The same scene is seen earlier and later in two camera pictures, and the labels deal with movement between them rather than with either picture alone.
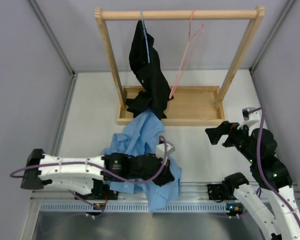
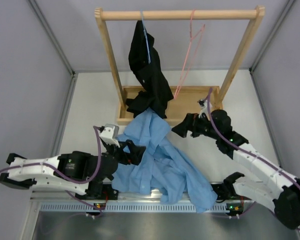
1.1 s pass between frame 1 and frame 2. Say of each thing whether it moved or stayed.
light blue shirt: moved
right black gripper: moved
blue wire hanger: stayed
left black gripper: moved
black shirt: stayed
